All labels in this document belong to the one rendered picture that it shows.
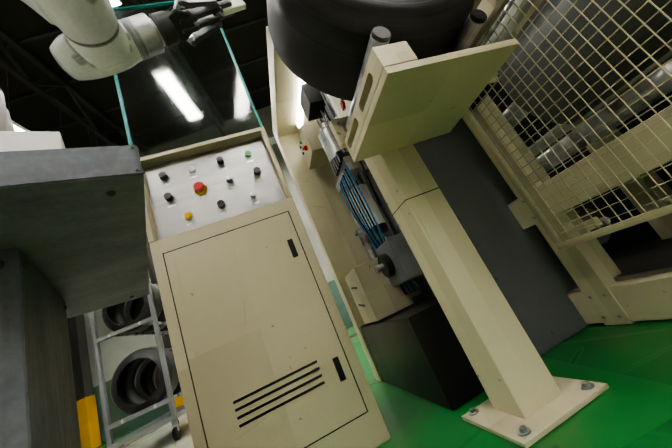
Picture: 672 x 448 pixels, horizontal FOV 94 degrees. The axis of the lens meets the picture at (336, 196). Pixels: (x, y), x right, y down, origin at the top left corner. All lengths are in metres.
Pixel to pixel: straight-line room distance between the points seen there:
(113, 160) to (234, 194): 1.00
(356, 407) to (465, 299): 0.52
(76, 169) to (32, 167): 0.03
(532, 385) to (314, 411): 0.63
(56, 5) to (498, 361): 1.18
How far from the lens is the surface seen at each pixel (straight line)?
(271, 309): 1.18
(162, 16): 0.93
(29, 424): 0.46
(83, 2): 0.78
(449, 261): 0.96
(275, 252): 1.22
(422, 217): 0.97
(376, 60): 0.73
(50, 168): 0.40
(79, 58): 0.89
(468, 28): 0.96
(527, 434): 0.96
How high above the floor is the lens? 0.40
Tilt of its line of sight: 19 degrees up
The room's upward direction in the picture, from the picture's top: 25 degrees counter-clockwise
